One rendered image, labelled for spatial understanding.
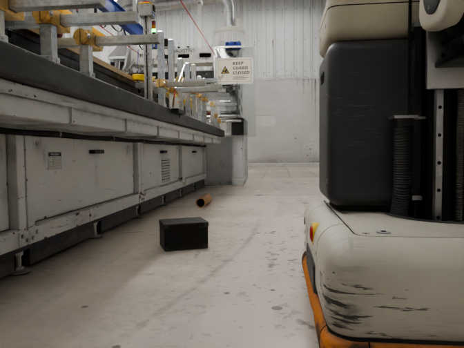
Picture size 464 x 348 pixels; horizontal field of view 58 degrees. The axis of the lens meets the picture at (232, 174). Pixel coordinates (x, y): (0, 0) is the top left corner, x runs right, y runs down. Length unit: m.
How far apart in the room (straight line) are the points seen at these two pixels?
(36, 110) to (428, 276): 1.10
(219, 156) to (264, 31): 7.05
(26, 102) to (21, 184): 0.40
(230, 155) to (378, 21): 4.47
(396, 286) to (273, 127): 10.94
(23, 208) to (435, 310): 1.33
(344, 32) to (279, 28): 11.01
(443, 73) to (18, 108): 1.05
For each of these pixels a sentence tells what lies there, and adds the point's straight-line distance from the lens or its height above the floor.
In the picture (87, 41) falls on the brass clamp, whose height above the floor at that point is 0.83.
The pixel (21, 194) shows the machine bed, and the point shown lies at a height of 0.29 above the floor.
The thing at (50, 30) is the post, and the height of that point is 0.80.
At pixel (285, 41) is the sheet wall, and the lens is 11.99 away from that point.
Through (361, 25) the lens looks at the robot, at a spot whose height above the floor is 0.72.
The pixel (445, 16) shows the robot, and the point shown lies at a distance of 0.83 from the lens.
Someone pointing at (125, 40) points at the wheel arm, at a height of 0.84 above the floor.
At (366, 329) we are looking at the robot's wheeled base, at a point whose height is 0.14.
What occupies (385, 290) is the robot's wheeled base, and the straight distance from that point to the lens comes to 0.73.
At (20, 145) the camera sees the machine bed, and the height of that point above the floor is 0.46.
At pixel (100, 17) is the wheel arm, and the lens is 1.41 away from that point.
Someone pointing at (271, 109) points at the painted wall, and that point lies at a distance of 11.63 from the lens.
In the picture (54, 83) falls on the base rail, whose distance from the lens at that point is 1.35.
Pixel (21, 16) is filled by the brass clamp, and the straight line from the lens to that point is 1.28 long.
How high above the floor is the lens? 0.43
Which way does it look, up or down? 3 degrees down
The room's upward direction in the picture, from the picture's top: 1 degrees counter-clockwise
